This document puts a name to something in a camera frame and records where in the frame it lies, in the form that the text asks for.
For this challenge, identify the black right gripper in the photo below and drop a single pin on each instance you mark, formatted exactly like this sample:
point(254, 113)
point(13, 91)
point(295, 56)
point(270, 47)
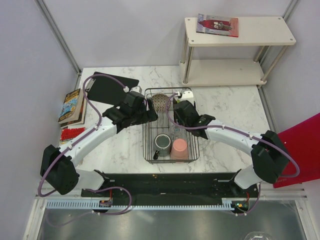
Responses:
point(177, 120)

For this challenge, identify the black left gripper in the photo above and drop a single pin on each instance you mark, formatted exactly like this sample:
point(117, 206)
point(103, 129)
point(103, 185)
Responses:
point(149, 115)

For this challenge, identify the clear glass tumbler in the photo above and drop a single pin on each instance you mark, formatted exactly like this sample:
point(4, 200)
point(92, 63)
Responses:
point(177, 132)

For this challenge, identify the black wire dish rack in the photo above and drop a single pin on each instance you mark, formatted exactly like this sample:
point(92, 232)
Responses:
point(162, 125)

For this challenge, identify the pink plastic cup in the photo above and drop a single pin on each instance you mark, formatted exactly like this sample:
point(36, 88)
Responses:
point(179, 149)

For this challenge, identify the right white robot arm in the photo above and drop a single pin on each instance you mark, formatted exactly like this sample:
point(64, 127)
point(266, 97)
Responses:
point(267, 151)

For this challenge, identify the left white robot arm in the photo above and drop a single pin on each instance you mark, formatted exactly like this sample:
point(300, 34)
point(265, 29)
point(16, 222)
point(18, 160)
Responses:
point(59, 164)

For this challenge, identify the patterned beige bowl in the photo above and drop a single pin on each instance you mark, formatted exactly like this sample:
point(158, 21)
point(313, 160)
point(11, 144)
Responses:
point(161, 102)

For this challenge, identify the grey ceramic mug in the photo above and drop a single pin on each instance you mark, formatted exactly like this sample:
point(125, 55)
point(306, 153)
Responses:
point(162, 145)

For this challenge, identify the black clipboard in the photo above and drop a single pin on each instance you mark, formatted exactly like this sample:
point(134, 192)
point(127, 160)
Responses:
point(107, 91)

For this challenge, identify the white two-tier shelf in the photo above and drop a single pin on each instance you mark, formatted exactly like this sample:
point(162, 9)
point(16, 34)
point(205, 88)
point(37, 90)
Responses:
point(246, 60)

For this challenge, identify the colourful paperback book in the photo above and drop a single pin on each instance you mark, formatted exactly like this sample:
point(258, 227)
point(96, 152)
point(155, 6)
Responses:
point(73, 109)

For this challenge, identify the red cover book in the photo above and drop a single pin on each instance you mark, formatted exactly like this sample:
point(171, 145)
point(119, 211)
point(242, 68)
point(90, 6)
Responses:
point(68, 134)

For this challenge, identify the red illustrated booklet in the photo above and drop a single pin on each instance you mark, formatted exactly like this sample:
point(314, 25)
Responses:
point(217, 25)

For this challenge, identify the red folder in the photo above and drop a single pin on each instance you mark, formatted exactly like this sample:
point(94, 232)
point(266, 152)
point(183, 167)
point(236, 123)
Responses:
point(303, 144)

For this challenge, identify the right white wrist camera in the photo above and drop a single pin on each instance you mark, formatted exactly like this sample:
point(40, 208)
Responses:
point(187, 95)

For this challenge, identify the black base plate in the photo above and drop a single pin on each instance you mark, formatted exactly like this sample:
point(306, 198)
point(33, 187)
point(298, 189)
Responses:
point(171, 189)

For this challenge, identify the white cable duct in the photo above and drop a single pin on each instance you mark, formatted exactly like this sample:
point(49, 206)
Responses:
point(74, 204)

